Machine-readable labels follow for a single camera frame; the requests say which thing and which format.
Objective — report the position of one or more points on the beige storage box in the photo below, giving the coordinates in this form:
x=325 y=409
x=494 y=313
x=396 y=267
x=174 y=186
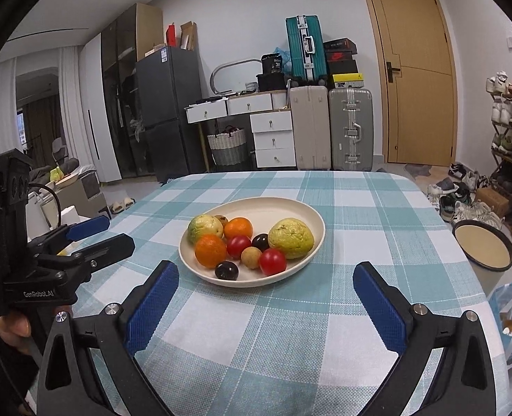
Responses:
x=85 y=190

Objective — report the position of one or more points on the white curtain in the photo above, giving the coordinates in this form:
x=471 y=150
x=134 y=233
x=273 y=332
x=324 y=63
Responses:
x=72 y=104

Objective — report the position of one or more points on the brown longan with stem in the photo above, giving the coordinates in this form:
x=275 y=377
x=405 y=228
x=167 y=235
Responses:
x=221 y=220

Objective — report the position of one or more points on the beige suitcase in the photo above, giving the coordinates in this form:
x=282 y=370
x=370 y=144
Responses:
x=310 y=128

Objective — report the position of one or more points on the white dressing table with drawers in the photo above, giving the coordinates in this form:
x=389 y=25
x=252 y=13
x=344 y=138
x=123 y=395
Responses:
x=273 y=138

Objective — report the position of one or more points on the red tomato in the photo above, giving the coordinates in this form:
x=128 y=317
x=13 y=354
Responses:
x=272 y=262
x=238 y=247

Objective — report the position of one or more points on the green guava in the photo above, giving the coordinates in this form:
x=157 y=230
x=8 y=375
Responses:
x=204 y=227

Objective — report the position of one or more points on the dark purple plum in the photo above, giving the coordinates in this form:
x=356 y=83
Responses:
x=261 y=242
x=226 y=271

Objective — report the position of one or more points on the black printed bag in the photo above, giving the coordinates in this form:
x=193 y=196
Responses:
x=273 y=64

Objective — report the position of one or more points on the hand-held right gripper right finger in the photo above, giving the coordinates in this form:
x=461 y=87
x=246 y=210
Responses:
x=379 y=307

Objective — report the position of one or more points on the small white perforated basket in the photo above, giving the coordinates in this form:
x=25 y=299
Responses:
x=250 y=87

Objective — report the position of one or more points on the beige slipper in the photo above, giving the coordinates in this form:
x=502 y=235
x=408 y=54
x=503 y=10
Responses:
x=129 y=202
x=116 y=207

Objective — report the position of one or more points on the brown cardboard box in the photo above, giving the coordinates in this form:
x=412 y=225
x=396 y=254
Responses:
x=492 y=201

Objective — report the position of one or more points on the cream round plate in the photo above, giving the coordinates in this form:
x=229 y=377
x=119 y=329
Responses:
x=299 y=221

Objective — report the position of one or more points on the metal shoe rack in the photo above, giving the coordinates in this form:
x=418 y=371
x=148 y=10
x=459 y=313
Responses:
x=509 y=158

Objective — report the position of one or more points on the black storage box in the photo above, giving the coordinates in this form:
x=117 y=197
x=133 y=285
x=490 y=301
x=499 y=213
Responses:
x=272 y=83

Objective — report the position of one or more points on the silver suitcase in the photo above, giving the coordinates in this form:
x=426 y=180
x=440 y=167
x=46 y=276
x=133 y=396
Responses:
x=351 y=130

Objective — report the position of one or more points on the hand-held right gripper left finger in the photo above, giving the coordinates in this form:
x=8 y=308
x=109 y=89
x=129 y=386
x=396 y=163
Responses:
x=152 y=303

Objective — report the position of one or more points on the round black rimmed stool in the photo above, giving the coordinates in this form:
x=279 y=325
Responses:
x=481 y=245

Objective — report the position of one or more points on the wooden door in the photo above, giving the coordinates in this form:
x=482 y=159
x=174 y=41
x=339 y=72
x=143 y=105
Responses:
x=412 y=73

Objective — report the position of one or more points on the red and black shoe box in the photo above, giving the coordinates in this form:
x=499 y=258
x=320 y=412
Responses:
x=341 y=56

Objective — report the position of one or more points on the dark grey refrigerator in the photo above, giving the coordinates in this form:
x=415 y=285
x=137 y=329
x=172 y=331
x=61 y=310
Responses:
x=167 y=108

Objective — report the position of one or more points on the orange mandarin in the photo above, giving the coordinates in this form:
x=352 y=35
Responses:
x=238 y=229
x=210 y=251

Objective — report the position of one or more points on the open cardboard box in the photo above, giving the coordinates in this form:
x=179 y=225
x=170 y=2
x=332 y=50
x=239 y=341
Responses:
x=189 y=37

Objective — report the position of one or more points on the yellow shoe box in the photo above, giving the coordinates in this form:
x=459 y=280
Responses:
x=348 y=81

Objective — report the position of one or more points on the grey doormat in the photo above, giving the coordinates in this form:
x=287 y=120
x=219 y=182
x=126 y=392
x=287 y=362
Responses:
x=427 y=170

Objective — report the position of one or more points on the teal checked tablecloth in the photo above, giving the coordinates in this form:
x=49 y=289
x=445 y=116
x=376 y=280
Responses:
x=282 y=333

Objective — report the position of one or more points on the group of assorted shoes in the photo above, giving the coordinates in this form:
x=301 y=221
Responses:
x=455 y=208

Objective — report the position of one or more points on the light blue plastic bag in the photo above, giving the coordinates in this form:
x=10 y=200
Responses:
x=283 y=58

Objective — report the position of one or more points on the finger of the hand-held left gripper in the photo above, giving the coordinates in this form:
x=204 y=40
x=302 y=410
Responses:
x=89 y=227
x=108 y=247

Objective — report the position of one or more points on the teal suitcase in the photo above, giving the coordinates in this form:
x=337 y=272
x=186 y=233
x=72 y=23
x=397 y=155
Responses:
x=306 y=47

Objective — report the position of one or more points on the tan round longan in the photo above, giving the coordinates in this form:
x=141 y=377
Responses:
x=251 y=258

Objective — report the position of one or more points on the arched mirror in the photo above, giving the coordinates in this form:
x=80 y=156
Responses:
x=234 y=76

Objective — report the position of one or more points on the yellow guava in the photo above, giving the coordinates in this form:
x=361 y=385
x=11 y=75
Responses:
x=291 y=237

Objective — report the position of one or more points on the person's left hand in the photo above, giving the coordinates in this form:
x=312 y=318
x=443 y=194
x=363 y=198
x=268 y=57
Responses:
x=13 y=325

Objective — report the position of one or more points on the white and glass wardrobe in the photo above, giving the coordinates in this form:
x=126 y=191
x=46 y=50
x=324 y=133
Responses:
x=104 y=108

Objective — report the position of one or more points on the woven laundry basket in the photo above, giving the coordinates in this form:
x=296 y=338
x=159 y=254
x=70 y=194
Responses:
x=226 y=147

